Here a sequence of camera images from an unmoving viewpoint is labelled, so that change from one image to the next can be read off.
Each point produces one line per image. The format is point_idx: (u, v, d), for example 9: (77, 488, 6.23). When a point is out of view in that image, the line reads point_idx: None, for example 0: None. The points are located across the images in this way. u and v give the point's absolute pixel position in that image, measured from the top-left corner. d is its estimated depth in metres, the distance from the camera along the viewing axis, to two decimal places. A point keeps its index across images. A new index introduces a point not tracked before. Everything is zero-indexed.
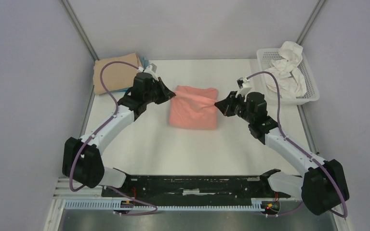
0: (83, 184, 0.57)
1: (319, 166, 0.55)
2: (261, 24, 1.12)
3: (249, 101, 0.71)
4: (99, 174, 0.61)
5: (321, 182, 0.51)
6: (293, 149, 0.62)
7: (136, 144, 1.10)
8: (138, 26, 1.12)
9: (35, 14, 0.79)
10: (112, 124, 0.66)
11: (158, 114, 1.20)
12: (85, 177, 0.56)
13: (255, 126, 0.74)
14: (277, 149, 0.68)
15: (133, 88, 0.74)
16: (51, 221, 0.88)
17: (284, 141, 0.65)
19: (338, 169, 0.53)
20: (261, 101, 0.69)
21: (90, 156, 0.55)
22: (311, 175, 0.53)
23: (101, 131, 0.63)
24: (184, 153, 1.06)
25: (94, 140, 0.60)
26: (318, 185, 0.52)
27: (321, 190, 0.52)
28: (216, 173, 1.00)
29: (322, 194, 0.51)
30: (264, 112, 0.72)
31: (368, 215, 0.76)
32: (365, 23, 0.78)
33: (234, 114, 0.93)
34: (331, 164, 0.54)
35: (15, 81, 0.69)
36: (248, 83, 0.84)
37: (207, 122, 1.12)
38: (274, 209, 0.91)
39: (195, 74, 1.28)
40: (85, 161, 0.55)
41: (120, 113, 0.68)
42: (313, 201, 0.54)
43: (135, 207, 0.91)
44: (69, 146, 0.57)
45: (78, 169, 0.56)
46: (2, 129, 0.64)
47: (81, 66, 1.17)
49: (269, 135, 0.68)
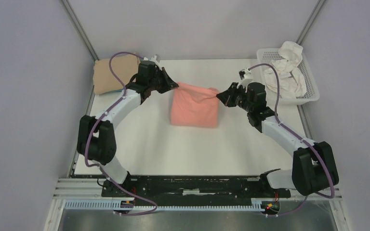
0: (99, 160, 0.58)
1: (309, 146, 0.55)
2: (261, 24, 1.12)
3: (250, 90, 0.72)
4: (113, 151, 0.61)
5: (309, 161, 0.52)
6: (286, 132, 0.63)
7: (137, 142, 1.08)
8: (138, 26, 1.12)
9: (34, 14, 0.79)
10: (124, 105, 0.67)
11: (161, 112, 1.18)
12: (99, 153, 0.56)
13: (253, 115, 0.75)
14: (271, 134, 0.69)
15: (138, 75, 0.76)
16: (51, 221, 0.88)
17: (279, 126, 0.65)
19: (327, 150, 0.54)
20: (260, 90, 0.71)
21: (105, 131, 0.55)
22: (299, 155, 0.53)
23: (113, 109, 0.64)
24: (185, 152, 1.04)
25: (108, 117, 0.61)
26: (305, 164, 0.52)
27: (308, 169, 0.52)
28: (218, 172, 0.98)
29: (311, 173, 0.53)
30: (263, 102, 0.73)
31: (368, 215, 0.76)
32: (365, 23, 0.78)
33: (234, 105, 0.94)
34: (320, 145, 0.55)
35: (15, 82, 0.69)
36: (249, 74, 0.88)
37: (207, 118, 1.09)
38: (274, 209, 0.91)
39: (195, 74, 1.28)
40: (100, 137, 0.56)
41: (129, 96, 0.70)
42: (299, 181, 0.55)
43: (135, 207, 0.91)
44: (84, 123, 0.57)
45: (93, 146, 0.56)
46: (2, 130, 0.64)
47: (81, 66, 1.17)
49: (266, 122, 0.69)
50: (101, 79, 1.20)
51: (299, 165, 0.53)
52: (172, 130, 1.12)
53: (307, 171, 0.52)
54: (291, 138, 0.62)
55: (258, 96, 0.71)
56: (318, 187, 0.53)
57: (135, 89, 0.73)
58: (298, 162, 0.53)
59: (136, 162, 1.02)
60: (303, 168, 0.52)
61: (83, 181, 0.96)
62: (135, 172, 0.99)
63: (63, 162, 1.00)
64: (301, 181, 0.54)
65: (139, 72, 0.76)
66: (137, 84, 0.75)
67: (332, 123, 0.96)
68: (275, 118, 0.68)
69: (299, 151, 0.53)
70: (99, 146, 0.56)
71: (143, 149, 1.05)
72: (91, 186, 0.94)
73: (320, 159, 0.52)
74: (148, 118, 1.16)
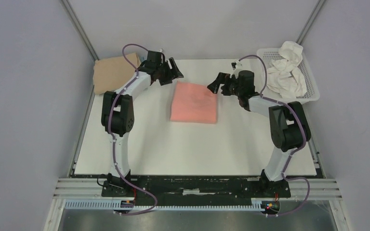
0: (120, 130, 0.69)
1: (284, 105, 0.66)
2: (261, 24, 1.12)
3: (241, 76, 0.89)
4: (131, 121, 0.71)
5: (280, 113, 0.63)
6: (266, 101, 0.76)
7: (137, 140, 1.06)
8: (138, 25, 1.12)
9: (34, 15, 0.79)
10: (138, 83, 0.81)
11: (161, 111, 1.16)
12: (122, 124, 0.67)
13: (243, 97, 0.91)
14: (257, 109, 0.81)
15: (146, 61, 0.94)
16: (51, 220, 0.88)
17: (261, 99, 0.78)
19: (298, 108, 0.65)
20: (249, 75, 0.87)
21: (126, 102, 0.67)
22: (273, 109, 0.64)
23: (130, 87, 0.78)
24: (185, 151, 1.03)
25: (127, 92, 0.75)
26: (278, 116, 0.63)
27: (281, 121, 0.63)
28: (218, 172, 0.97)
29: (283, 123, 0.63)
30: (250, 86, 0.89)
31: (367, 215, 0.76)
32: (365, 23, 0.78)
33: (229, 93, 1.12)
34: (293, 104, 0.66)
35: (14, 83, 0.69)
36: (240, 66, 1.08)
37: (207, 115, 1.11)
38: (274, 209, 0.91)
39: (195, 74, 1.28)
40: (123, 109, 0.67)
41: (140, 76, 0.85)
42: (276, 134, 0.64)
43: (135, 207, 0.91)
44: (107, 97, 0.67)
45: (115, 117, 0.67)
46: (1, 132, 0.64)
47: (81, 66, 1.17)
49: (251, 99, 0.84)
50: (101, 78, 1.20)
51: (273, 118, 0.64)
52: (172, 127, 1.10)
53: (279, 121, 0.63)
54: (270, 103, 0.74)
55: (247, 81, 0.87)
56: (291, 138, 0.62)
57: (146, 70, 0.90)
58: (272, 115, 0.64)
59: (136, 161, 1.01)
60: (276, 120, 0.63)
61: (83, 181, 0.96)
62: (135, 172, 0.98)
63: (63, 162, 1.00)
64: (277, 134, 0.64)
65: (149, 58, 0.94)
66: (147, 68, 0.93)
67: (332, 123, 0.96)
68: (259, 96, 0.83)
69: (273, 106, 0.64)
70: (121, 117, 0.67)
71: (143, 148, 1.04)
72: (92, 186, 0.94)
73: (294, 114, 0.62)
74: (149, 118, 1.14)
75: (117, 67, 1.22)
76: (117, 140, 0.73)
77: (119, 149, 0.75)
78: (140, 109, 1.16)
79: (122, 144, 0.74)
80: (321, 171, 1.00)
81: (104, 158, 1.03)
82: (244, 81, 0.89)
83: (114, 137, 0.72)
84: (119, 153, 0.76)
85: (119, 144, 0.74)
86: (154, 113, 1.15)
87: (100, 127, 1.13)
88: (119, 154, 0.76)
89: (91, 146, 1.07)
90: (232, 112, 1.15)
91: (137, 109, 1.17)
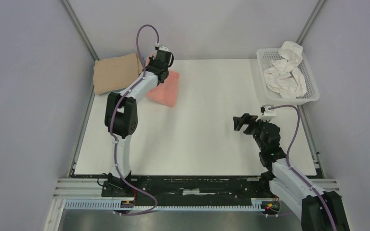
0: (123, 132, 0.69)
1: (317, 195, 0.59)
2: (261, 24, 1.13)
3: (265, 132, 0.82)
4: (134, 123, 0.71)
5: (317, 210, 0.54)
6: (296, 178, 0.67)
7: (137, 141, 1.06)
8: (138, 26, 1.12)
9: (35, 15, 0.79)
10: (143, 85, 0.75)
11: (161, 111, 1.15)
12: (125, 125, 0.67)
13: (265, 156, 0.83)
14: (282, 177, 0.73)
15: (155, 59, 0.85)
16: (51, 220, 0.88)
17: (288, 170, 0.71)
19: (337, 200, 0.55)
20: (274, 134, 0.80)
21: (130, 106, 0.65)
22: (308, 202, 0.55)
23: (136, 88, 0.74)
24: (185, 152, 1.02)
25: (131, 94, 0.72)
26: (314, 212, 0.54)
27: (318, 219, 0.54)
28: (220, 172, 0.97)
29: (320, 221, 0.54)
30: (276, 146, 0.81)
31: (366, 216, 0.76)
32: (365, 23, 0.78)
33: (251, 132, 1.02)
34: (329, 195, 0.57)
35: (15, 81, 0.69)
36: (269, 112, 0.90)
37: (166, 97, 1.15)
38: (274, 209, 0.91)
39: (195, 74, 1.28)
40: (126, 111, 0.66)
41: (148, 76, 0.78)
42: (309, 228, 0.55)
43: (135, 207, 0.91)
44: (111, 98, 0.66)
45: (118, 119, 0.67)
46: (1, 130, 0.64)
47: (81, 66, 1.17)
49: (275, 165, 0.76)
50: (101, 79, 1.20)
51: (308, 213, 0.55)
52: (173, 128, 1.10)
53: (316, 220, 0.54)
54: (301, 185, 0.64)
55: (272, 140, 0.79)
56: None
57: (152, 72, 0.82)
58: (307, 211, 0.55)
59: (136, 160, 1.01)
60: (312, 218, 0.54)
61: (83, 181, 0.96)
62: (136, 171, 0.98)
63: (63, 162, 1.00)
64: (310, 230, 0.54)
65: (157, 57, 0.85)
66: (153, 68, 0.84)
67: (331, 123, 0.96)
68: (286, 163, 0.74)
69: (308, 200, 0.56)
70: (124, 119, 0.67)
71: (143, 148, 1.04)
72: (91, 186, 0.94)
73: (327, 210, 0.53)
74: (148, 118, 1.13)
75: (117, 68, 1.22)
76: (119, 142, 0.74)
77: (120, 150, 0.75)
78: (139, 111, 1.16)
79: (124, 145, 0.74)
80: (321, 171, 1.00)
81: (104, 158, 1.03)
82: (268, 139, 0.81)
83: (117, 138, 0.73)
84: (120, 155, 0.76)
85: (121, 146, 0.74)
86: (153, 113, 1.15)
87: (100, 126, 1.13)
88: (120, 156, 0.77)
89: (91, 146, 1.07)
90: (231, 112, 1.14)
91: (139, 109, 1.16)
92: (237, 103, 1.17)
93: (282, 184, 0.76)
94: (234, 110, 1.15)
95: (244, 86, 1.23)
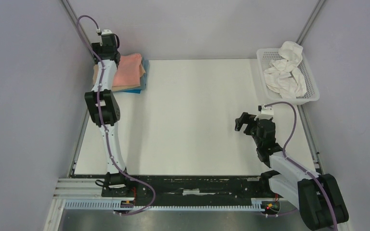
0: (112, 119, 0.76)
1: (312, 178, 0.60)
2: (261, 24, 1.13)
3: (260, 127, 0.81)
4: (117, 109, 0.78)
5: (312, 191, 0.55)
6: (291, 165, 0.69)
7: (136, 140, 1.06)
8: (138, 26, 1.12)
9: (35, 15, 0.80)
10: (108, 73, 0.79)
11: (161, 110, 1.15)
12: (112, 114, 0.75)
13: (262, 150, 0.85)
14: (279, 169, 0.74)
15: (102, 46, 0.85)
16: (51, 220, 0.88)
17: (285, 160, 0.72)
19: (332, 183, 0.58)
20: (270, 128, 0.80)
21: (109, 96, 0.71)
22: (304, 186, 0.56)
23: (102, 80, 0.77)
24: (185, 151, 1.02)
25: (103, 86, 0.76)
26: (310, 194, 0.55)
27: (315, 202, 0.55)
28: (220, 172, 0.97)
29: (317, 204, 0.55)
30: (272, 139, 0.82)
31: (366, 216, 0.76)
32: (364, 23, 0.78)
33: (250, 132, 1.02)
34: (324, 178, 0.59)
35: (15, 83, 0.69)
36: (266, 109, 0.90)
37: (133, 79, 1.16)
38: (274, 209, 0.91)
39: (194, 74, 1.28)
40: (108, 102, 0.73)
41: (107, 65, 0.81)
42: (307, 213, 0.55)
43: (135, 207, 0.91)
44: (88, 97, 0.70)
45: (104, 110, 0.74)
46: (1, 131, 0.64)
47: (81, 66, 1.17)
49: (272, 157, 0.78)
50: None
51: (304, 197, 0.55)
52: (172, 127, 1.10)
53: (312, 202, 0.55)
54: (296, 171, 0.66)
55: (268, 134, 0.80)
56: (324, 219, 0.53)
57: (108, 57, 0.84)
58: (303, 194, 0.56)
59: (136, 160, 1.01)
60: (309, 200, 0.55)
61: (83, 181, 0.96)
62: (136, 172, 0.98)
63: (63, 162, 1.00)
64: (309, 214, 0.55)
65: (105, 43, 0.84)
66: (106, 54, 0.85)
67: (331, 123, 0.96)
68: (283, 154, 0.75)
69: (303, 182, 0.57)
70: (109, 109, 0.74)
71: (143, 147, 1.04)
72: (91, 186, 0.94)
73: (323, 190, 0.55)
74: (148, 117, 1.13)
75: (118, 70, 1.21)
76: (109, 131, 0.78)
77: (112, 140, 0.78)
78: (138, 110, 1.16)
79: (114, 134, 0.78)
80: (321, 171, 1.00)
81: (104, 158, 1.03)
82: (264, 133, 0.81)
83: (107, 128, 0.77)
84: (113, 146, 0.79)
85: (112, 134, 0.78)
86: (153, 112, 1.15)
87: None
88: (112, 146, 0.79)
89: (91, 146, 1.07)
90: (232, 112, 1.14)
91: (138, 109, 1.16)
92: (237, 103, 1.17)
93: (280, 179, 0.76)
94: (234, 110, 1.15)
95: (244, 86, 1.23)
